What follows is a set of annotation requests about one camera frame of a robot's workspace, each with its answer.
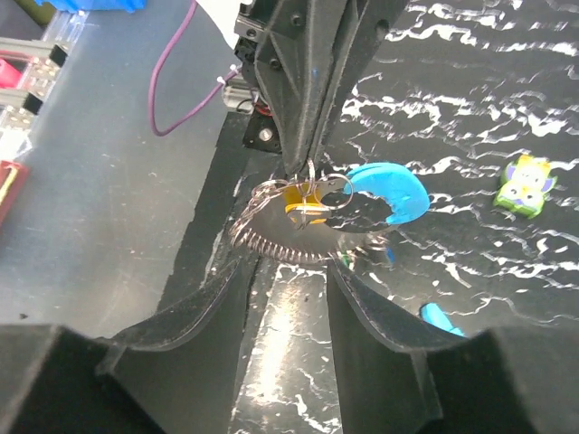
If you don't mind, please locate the orange capped key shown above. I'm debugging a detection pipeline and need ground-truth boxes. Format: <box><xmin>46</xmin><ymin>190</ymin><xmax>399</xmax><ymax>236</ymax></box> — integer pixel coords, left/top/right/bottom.
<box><xmin>283</xmin><ymin>182</ymin><xmax>331</xmax><ymax>230</ymax></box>

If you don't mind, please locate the blue plastic storage bin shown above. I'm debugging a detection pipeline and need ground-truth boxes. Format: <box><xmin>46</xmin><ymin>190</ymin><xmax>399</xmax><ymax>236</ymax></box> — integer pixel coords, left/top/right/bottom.
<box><xmin>35</xmin><ymin>0</ymin><xmax>147</xmax><ymax>14</ymax></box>

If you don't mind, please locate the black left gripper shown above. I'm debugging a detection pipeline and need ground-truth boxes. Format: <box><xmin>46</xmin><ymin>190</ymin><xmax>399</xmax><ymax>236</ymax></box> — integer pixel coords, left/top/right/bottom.
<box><xmin>234</xmin><ymin>0</ymin><xmax>407</xmax><ymax>175</ymax></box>

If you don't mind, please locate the green capped key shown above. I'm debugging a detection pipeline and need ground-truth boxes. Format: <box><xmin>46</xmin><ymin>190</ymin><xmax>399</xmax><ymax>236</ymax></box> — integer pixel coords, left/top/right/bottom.
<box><xmin>341</xmin><ymin>252</ymin><xmax>355</xmax><ymax>270</ymax></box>

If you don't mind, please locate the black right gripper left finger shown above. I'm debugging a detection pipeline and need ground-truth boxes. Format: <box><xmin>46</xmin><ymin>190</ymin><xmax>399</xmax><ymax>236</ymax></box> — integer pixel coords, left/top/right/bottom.
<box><xmin>1</xmin><ymin>260</ymin><xmax>255</xmax><ymax>433</ymax></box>

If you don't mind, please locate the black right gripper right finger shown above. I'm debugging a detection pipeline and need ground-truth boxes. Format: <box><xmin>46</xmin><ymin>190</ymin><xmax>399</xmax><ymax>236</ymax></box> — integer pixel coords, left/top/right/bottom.
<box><xmin>327</xmin><ymin>262</ymin><xmax>578</xmax><ymax>433</ymax></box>

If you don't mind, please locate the green monster key tag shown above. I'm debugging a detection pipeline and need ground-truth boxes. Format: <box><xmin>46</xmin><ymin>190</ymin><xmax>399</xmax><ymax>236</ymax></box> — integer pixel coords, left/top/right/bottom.
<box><xmin>493</xmin><ymin>155</ymin><xmax>557</xmax><ymax>219</ymax></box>

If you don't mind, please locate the blue capped key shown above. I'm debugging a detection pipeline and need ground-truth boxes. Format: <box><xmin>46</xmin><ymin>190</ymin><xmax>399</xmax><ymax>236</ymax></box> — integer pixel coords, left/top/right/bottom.
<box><xmin>385</xmin><ymin>248</ymin><xmax>395</xmax><ymax>265</ymax></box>

